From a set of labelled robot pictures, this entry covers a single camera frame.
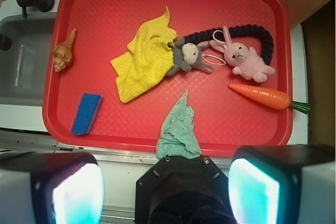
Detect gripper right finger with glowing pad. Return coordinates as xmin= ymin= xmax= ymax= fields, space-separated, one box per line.
xmin=228 ymin=144 xmax=335 ymax=223

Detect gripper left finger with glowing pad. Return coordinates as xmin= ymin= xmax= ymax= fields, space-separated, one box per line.
xmin=1 ymin=151 xmax=104 ymax=223

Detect green cloth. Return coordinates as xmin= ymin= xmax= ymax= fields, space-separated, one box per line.
xmin=156 ymin=90 xmax=202 ymax=159

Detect yellow cloth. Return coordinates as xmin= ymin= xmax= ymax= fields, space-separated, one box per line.
xmin=110 ymin=7 xmax=177 ymax=103

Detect orange plastic carrot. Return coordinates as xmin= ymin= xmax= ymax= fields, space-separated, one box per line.
xmin=228 ymin=83 xmax=311 ymax=114

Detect blue sponge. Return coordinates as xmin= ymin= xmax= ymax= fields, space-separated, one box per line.
xmin=71 ymin=93 xmax=102 ymax=135

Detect grey sink basin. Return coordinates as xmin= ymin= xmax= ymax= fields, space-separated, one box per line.
xmin=1 ymin=13 xmax=56 ymax=106

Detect pink plush bunny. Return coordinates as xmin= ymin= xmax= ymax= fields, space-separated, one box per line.
xmin=209 ymin=26 xmax=276 ymax=83

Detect brown conch shell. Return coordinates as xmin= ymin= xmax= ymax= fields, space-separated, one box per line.
xmin=52 ymin=28 xmax=77 ymax=72

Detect red plastic tray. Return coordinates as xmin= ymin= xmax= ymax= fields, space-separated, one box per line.
xmin=43 ymin=0 xmax=293 ymax=157

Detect grey plush bunny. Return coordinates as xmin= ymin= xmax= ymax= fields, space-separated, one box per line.
xmin=166 ymin=38 xmax=213 ymax=77

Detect dark purple rope toy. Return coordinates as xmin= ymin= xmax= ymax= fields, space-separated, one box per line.
xmin=184 ymin=24 xmax=274 ymax=66

